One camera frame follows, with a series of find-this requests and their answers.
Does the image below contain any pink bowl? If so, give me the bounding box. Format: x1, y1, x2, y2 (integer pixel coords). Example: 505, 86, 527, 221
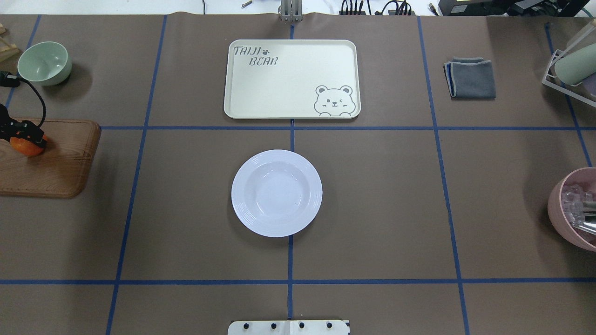
548, 167, 596, 252

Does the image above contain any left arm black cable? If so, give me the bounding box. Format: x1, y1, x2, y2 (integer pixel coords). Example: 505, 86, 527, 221
0, 71, 47, 128

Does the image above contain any orange fruit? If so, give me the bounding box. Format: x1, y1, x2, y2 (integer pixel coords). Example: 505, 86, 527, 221
9, 136, 45, 157

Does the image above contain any wooden cutting board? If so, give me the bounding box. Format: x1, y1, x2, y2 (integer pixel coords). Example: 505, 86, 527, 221
0, 119, 102, 199

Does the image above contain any black power strip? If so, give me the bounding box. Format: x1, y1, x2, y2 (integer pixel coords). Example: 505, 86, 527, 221
337, 0, 415, 16

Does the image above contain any cream bear tray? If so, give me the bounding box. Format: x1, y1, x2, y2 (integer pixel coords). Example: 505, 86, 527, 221
223, 40, 361, 119

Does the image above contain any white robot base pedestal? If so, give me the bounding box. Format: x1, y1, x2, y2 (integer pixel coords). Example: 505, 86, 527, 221
227, 320, 351, 335

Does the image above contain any green cup on rack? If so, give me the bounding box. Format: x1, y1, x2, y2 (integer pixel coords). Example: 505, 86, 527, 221
554, 44, 596, 85

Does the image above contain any grey folded cloth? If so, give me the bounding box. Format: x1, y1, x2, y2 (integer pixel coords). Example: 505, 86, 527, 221
444, 57, 496, 100

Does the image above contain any metal ice scoop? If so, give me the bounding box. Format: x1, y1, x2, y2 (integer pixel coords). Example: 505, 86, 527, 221
570, 201, 596, 235

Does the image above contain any white plate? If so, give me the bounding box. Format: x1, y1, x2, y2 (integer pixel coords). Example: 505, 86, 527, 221
230, 150, 323, 238

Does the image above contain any white wire cup rack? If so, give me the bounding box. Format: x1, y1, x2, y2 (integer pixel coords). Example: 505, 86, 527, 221
542, 25, 596, 108

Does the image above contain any wooden cup rack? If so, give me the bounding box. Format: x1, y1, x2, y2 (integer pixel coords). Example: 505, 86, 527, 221
0, 24, 20, 62

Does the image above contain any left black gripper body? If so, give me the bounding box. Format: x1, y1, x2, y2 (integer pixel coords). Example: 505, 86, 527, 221
0, 104, 19, 142

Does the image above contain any green bowl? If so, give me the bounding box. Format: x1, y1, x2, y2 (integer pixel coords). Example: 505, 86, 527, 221
17, 41, 73, 87

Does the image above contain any aluminium frame post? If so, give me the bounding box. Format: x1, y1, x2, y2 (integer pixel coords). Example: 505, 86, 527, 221
278, 0, 304, 23

